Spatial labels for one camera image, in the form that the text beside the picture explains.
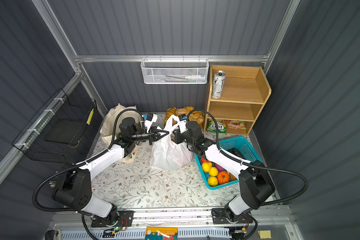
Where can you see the white plastic grocery bag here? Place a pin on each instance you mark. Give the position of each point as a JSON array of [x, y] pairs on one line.
[[165, 154]]

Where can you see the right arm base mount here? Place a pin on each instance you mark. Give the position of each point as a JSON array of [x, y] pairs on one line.
[[226, 216]]

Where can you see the white wire wall basket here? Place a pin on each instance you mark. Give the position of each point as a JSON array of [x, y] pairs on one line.
[[171, 72]]

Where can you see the green snack packet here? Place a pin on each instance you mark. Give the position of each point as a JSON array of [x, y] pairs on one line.
[[219, 126]]

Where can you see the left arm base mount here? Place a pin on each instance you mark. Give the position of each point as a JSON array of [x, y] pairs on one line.
[[114, 219]]

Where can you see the black wire wall basket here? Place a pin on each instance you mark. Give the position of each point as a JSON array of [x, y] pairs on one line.
[[63, 133]]

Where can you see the colourful book at front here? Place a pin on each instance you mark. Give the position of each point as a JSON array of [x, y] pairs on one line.
[[161, 233]]

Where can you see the bread rolls cluster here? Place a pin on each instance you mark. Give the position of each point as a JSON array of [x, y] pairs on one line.
[[195, 116]]

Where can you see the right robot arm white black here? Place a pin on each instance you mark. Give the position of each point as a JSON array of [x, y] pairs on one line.
[[254, 177]]

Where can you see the red tomato toy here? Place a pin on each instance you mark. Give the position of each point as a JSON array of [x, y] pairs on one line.
[[202, 160]]

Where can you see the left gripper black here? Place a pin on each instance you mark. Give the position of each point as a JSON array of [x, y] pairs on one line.
[[153, 135]]

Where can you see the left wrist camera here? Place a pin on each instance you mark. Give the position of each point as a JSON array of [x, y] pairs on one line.
[[147, 121]]

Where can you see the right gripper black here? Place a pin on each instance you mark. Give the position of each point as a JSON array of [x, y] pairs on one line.
[[178, 135]]

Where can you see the yellow sticky note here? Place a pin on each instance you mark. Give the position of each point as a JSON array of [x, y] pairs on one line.
[[265, 234]]

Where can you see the yellow lemon lower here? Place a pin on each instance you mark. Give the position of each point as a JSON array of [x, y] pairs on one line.
[[213, 181]]

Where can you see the orange pumpkin toy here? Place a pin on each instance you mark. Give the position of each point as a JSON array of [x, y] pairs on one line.
[[223, 177]]

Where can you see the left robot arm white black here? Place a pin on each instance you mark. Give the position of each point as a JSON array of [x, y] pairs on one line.
[[74, 189]]

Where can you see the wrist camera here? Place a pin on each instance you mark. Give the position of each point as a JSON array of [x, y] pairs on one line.
[[147, 121], [182, 123]]

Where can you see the wooden shelf unit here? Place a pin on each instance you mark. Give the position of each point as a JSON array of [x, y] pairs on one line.
[[245, 92]]

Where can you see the yellow lemon upper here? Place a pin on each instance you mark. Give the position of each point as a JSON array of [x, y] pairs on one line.
[[206, 167]]

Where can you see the floral table mat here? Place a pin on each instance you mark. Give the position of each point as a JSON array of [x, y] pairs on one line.
[[134, 184]]

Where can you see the pink snack packet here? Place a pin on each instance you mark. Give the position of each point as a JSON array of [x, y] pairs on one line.
[[240, 125]]

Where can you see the yellow lemon middle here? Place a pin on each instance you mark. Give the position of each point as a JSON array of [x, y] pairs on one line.
[[213, 172]]

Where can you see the teal plastic fruit basket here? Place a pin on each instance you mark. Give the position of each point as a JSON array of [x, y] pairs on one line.
[[242, 145]]

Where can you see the silver can left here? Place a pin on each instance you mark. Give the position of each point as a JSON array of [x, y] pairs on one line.
[[218, 84]]

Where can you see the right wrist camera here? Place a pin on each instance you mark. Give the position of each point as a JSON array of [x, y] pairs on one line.
[[182, 123]]

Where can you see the toothpaste tube in basket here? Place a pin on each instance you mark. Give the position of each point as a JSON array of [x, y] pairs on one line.
[[195, 77]]

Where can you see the yellow lemon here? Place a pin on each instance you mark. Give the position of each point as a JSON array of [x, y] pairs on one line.
[[206, 167], [213, 172], [213, 181]]

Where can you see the purple onion toy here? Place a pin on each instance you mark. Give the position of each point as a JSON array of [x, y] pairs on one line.
[[219, 168]]

